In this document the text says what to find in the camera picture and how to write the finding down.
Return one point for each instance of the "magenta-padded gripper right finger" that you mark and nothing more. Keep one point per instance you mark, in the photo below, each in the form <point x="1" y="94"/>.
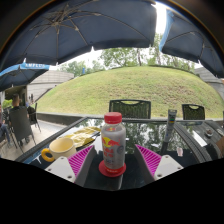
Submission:
<point x="166" y="166"/>

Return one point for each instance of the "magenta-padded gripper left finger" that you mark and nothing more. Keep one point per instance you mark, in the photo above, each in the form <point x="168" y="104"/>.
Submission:
<point x="60" y="168"/>

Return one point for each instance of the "clear red-capped drink bottle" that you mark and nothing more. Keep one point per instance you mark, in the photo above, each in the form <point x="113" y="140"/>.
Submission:
<point x="113" y="146"/>

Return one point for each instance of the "grey umbrella pole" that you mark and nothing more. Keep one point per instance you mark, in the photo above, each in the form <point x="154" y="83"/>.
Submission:
<point x="170" y="130"/>

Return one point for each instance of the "yellow crumpled plastic bag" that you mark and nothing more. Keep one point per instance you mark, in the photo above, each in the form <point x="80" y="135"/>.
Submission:
<point x="81" y="136"/>

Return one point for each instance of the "flat round red coaster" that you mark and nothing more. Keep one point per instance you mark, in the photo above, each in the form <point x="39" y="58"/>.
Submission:
<point x="104" y="171"/>

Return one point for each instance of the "small glass ashtray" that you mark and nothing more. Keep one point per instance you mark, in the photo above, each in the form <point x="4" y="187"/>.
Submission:
<point x="209" y="132"/>

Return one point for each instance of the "dark outdoor chair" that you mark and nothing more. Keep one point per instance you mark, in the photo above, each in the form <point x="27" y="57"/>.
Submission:
<point x="20" y="123"/>

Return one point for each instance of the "dark green slatted chair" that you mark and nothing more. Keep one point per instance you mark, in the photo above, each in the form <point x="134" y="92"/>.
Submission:
<point x="193" y="112"/>
<point x="130" y="109"/>

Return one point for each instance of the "person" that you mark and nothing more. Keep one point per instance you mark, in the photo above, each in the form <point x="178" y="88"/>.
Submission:
<point x="15" y="99"/>
<point x="2" y="128"/>

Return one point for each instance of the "grey stone building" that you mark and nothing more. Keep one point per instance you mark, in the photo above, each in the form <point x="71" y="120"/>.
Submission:
<point x="210" y="78"/>
<point x="50" y="83"/>

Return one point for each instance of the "blue lettered patio umbrella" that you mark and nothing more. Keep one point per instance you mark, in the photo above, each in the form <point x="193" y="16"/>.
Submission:
<point x="20" y="75"/>

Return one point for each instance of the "navy patio umbrella blue edge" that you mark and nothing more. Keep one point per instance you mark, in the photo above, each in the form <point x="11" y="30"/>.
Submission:
<point x="193" y="43"/>

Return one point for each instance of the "large navy patio umbrella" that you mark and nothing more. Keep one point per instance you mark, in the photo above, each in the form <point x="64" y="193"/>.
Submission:
<point x="83" y="30"/>

